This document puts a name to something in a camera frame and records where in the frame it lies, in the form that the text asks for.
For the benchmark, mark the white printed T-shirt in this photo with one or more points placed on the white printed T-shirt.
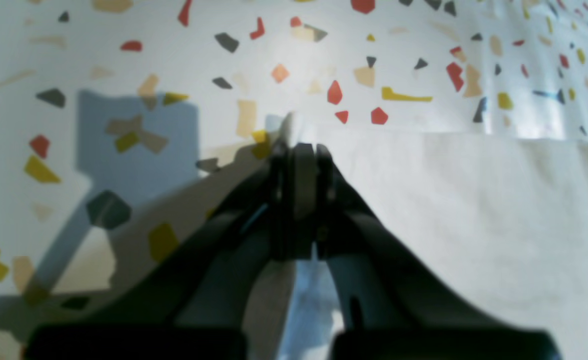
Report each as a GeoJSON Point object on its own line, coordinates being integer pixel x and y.
{"type": "Point", "coordinates": [502, 220]}

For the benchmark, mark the terrazzo pattern tablecloth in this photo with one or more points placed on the terrazzo pattern tablecloth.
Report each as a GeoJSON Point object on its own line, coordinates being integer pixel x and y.
{"type": "Point", "coordinates": [124, 123]}

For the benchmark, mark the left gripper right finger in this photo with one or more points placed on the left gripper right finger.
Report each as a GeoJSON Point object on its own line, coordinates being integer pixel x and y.
{"type": "Point", "coordinates": [393, 306]}

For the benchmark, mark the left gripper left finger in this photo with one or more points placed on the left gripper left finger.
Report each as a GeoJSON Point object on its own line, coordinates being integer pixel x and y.
{"type": "Point", "coordinates": [192, 305]}

